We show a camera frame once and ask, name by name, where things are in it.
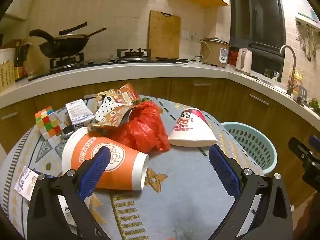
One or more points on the black gas stove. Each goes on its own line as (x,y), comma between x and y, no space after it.
(100,63)

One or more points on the white panda paper cup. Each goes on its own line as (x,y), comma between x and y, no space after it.
(190,130)

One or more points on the red plastic bag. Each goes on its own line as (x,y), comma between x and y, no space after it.
(145,127)

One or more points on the teal plastic basket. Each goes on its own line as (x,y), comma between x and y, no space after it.
(252,142)

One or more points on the yellow packet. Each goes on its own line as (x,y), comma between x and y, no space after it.
(296,80)

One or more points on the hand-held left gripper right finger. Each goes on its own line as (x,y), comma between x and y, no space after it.
(223,170)

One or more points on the metal kitchen faucet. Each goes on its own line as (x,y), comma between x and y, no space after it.
(291,75)

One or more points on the wall utensil rack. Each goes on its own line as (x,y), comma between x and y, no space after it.
(307,22)

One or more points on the orange panda snack bag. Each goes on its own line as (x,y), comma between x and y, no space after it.
(127,93)

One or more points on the beige rice cooker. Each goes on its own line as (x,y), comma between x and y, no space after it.
(211,52)

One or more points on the red container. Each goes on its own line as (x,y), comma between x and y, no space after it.
(233,58)

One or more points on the white carton box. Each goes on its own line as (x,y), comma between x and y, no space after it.
(77,112)

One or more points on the dark kitchen window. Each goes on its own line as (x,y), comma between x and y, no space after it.
(257,17)

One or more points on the white printed card packet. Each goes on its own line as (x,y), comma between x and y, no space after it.
(25,182)

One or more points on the wooden base cabinets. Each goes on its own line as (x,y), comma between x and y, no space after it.
(200,92)

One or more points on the white countertop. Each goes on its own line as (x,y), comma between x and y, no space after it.
(150,71)

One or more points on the white wall socket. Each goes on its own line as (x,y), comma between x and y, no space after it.
(188,34)

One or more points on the black cooking utensil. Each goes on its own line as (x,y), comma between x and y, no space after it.
(75,27)
(96,32)

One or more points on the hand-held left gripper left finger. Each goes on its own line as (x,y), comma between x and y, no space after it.
(96,170)

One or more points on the glass wok lid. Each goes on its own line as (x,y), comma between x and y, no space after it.
(72,37)

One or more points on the orange paper cup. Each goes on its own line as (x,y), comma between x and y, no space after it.
(125,160)

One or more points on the pale pink electric kettle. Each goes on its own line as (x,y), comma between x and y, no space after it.
(243,62)

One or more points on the small silver object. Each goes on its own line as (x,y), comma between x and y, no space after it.
(67,132)

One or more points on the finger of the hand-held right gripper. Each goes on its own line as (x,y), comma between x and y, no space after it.
(298,147)
(315,143)

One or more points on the white polka dot wrapper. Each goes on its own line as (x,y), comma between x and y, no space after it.
(106,108)

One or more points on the black wok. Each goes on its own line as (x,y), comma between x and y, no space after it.
(62,48)

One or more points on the colourful puzzle cube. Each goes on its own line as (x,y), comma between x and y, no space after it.
(47,122)

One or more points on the wooden cutting board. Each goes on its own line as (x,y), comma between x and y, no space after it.
(165,35)

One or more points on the dark sauce bottle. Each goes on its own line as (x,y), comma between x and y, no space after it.
(18,65)

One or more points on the yellow slotted basket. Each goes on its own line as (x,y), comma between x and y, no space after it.
(6,75)

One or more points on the patterned grey tablecloth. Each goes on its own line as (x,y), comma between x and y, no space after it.
(175,192)

